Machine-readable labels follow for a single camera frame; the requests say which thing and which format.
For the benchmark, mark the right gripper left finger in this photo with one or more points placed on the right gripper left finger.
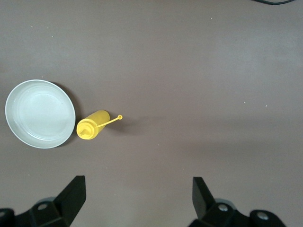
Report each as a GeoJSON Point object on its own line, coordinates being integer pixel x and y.
{"type": "Point", "coordinates": [68, 201]}

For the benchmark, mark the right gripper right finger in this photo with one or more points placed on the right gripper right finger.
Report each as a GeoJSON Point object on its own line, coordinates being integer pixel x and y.
{"type": "Point", "coordinates": [203, 201]}

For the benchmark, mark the yellow mustard squeeze bottle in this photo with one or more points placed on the yellow mustard squeeze bottle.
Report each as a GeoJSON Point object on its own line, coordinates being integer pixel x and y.
{"type": "Point", "coordinates": [91, 126]}

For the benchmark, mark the beige round plate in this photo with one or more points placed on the beige round plate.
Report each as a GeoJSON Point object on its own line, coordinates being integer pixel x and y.
{"type": "Point", "coordinates": [40, 113]}

